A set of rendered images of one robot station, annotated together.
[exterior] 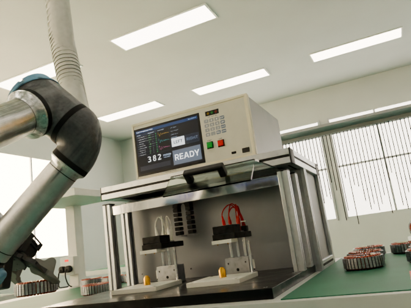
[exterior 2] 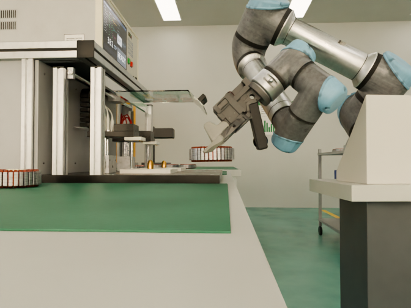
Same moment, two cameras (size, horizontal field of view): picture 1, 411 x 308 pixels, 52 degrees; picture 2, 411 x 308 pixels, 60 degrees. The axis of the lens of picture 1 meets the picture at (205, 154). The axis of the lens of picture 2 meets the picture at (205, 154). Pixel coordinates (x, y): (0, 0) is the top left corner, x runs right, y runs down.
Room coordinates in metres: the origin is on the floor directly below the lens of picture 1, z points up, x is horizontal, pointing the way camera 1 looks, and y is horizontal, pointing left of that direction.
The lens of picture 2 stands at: (1.50, 1.33, 0.80)
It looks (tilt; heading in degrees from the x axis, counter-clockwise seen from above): 1 degrees up; 250
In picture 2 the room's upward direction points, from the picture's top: straight up
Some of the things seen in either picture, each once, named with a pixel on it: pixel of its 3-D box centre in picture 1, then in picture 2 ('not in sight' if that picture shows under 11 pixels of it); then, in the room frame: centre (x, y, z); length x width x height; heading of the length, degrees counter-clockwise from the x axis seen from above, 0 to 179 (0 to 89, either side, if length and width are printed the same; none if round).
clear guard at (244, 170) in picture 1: (227, 182); (164, 103); (1.18, -0.05, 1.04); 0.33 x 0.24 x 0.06; 157
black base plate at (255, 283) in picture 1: (187, 288); (153, 174); (1.25, 0.10, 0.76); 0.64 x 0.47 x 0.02; 67
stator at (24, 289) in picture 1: (36, 287); (211, 154); (1.19, 0.51, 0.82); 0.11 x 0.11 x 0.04
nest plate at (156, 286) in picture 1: (147, 286); (150, 170); (1.28, 0.22, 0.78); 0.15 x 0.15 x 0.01; 67
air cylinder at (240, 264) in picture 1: (240, 266); (126, 163); (1.32, -0.06, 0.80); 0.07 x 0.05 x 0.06; 67
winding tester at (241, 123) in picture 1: (212, 148); (70, 46); (1.53, -0.03, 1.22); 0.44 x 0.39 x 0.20; 67
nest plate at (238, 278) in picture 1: (223, 279); (164, 168); (1.19, 0.00, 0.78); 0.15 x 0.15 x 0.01; 67
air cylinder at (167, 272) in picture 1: (170, 273); (104, 164); (1.42, 0.16, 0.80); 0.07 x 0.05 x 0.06; 67
